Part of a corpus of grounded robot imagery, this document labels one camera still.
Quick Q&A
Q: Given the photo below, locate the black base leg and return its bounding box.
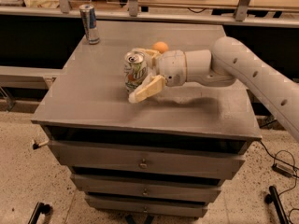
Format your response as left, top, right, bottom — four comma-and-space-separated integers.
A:
264, 186, 289, 224
28, 203, 52, 224

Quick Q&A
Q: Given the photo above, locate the black right base leg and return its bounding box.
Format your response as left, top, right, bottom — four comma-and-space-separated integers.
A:
264, 186, 289, 224

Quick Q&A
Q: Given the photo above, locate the middle grey drawer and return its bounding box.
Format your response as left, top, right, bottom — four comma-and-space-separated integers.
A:
71, 174, 221, 203

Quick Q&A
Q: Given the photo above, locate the black left base leg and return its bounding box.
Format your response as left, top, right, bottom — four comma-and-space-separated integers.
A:
28, 203, 52, 224

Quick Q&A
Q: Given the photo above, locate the grey drawer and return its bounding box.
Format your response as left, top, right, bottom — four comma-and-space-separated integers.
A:
85, 195, 207, 217
49, 141, 245, 179
71, 174, 221, 203

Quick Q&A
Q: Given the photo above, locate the top grey drawer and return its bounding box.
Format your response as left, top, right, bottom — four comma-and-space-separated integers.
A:
49, 141, 245, 179

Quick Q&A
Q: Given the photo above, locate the orange ball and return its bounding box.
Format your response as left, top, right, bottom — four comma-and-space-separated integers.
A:
152, 41, 169, 54

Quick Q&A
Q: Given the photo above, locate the grey metal rail frame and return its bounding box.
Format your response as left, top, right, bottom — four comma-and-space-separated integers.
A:
0, 0, 299, 27

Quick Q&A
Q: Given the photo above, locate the grey drawer cabinet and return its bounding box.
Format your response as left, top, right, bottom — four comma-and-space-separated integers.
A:
33, 21, 261, 208

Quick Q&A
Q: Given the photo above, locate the blue silver energy drink can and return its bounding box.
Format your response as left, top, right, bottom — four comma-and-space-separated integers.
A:
79, 4, 100, 44

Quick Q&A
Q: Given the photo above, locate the white plug on floor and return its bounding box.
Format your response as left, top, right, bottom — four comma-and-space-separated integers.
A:
32, 140, 49, 150

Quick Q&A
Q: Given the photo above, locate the bottom grey drawer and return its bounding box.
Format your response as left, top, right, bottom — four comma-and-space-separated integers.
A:
85, 195, 207, 217

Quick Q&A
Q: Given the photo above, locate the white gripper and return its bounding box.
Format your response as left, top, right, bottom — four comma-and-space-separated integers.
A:
128, 48, 186, 104

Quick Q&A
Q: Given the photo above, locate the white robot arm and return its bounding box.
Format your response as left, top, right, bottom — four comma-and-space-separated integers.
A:
125, 36, 299, 140

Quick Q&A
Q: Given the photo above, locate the white green 7up can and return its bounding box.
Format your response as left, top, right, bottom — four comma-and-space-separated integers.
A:
124, 50, 148, 93

